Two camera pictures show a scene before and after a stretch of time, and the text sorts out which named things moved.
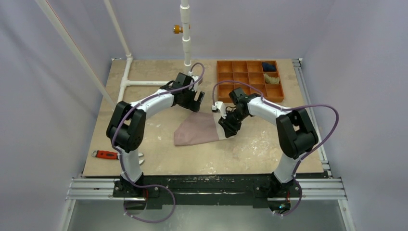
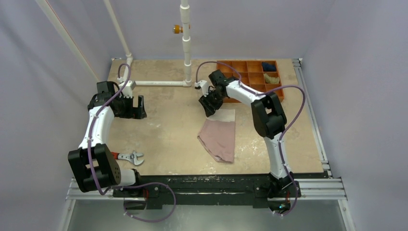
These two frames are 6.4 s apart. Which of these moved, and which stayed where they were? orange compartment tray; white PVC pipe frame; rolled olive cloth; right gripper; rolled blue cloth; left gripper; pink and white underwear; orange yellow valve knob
Moved: right gripper; left gripper; pink and white underwear
Stayed: orange yellow valve knob; orange compartment tray; rolled olive cloth; white PVC pipe frame; rolled blue cloth
